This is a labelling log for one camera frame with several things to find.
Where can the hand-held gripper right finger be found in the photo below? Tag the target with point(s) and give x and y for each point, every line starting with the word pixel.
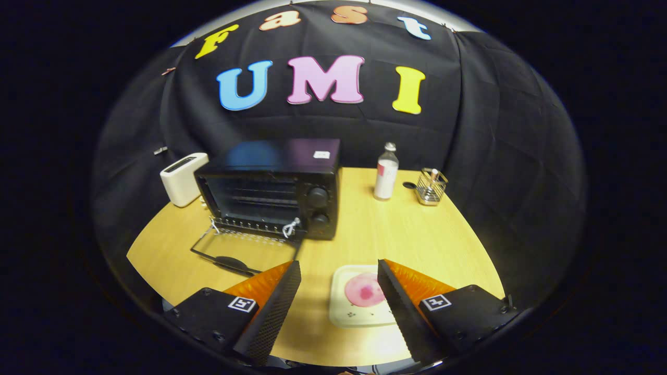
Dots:
pixel 401 312

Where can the copper clip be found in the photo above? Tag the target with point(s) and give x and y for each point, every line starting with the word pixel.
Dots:
pixel 168 71

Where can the silver clip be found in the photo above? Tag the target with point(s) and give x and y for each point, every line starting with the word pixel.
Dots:
pixel 160 150

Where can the clear bottle with red label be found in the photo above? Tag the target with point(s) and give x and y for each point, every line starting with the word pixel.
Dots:
pixel 385 182

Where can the black toaster oven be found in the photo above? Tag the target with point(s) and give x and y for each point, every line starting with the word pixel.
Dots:
pixel 271 156

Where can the white toaster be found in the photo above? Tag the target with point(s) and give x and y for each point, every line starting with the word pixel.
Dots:
pixel 180 182

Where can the pink round food slice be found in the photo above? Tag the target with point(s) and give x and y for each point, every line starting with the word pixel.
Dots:
pixel 362 291

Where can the cream square plate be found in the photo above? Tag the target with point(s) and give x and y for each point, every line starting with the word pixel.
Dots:
pixel 344 310

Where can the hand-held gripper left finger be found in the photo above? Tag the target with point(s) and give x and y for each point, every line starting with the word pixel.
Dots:
pixel 276 312

